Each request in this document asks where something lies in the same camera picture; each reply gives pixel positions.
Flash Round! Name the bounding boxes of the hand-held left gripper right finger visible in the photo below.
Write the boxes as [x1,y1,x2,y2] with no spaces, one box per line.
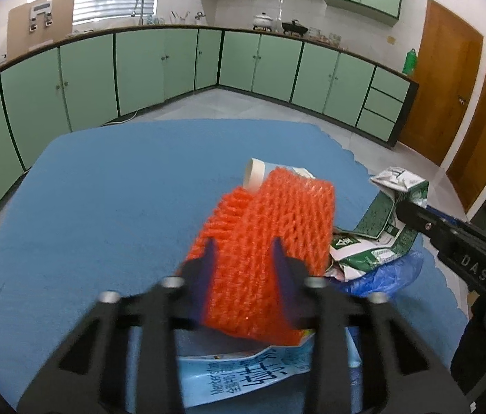
[271,237,472,414]

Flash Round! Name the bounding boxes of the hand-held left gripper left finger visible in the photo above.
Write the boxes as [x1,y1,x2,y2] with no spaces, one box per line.
[18,239,218,414]

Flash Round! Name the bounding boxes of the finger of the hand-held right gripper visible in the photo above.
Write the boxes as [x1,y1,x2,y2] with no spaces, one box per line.
[395,198,455,248]
[426,207,486,254]

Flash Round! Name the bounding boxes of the orange foam fruit net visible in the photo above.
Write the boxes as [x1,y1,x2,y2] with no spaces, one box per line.
[173,168,336,348]

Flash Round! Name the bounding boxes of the green carton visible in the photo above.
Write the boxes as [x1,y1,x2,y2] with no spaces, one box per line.
[328,167,430,283]

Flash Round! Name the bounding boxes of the person's right forearm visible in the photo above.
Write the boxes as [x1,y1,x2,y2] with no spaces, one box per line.
[450,297,486,397]

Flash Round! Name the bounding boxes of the blue plastic bag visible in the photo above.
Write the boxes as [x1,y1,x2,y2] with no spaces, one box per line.
[338,248,425,298]

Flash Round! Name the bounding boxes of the light blue carton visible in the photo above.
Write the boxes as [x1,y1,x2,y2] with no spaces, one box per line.
[176,330,362,408]

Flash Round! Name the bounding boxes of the light blue paper cup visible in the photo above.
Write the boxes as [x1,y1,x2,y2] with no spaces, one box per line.
[243,157,317,193]

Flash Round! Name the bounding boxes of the blue scalloped tablecloth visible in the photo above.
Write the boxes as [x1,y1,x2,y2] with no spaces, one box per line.
[0,118,470,414]

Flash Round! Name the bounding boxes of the closed wooden door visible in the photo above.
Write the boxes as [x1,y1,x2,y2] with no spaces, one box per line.
[398,0,484,165]

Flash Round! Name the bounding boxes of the green thermos jug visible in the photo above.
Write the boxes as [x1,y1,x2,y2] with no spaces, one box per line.
[403,48,419,76]

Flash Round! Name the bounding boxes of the green base cabinets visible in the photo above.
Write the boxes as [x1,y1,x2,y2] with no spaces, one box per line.
[0,26,419,229]

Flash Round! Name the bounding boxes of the black wok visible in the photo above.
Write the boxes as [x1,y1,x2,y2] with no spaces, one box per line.
[281,19,309,36]

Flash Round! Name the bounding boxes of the cardboard board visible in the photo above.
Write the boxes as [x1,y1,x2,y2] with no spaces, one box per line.
[7,0,75,59]

